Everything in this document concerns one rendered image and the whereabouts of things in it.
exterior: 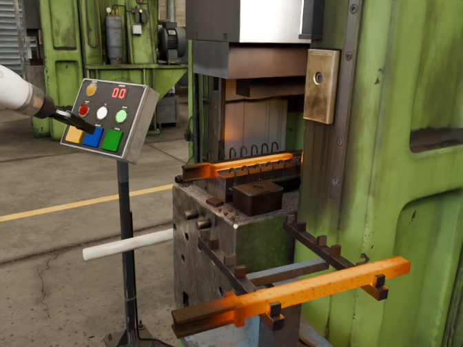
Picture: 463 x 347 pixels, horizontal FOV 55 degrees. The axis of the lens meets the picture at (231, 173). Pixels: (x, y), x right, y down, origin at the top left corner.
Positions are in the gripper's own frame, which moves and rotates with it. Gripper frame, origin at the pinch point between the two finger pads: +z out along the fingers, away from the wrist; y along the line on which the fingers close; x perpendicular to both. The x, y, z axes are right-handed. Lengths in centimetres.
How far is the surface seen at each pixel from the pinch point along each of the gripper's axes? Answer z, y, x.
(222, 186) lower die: 9, 52, -8
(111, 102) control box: 13.4, -6.8, 13.8
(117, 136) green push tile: 12.6, 2.3, 1.5
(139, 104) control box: 13.5, 6.7, 14.5
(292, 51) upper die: 7, 63, 34
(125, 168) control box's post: 31.5, -7.4, -6.9
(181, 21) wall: 585, -514, 395
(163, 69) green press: 351, -302, 177
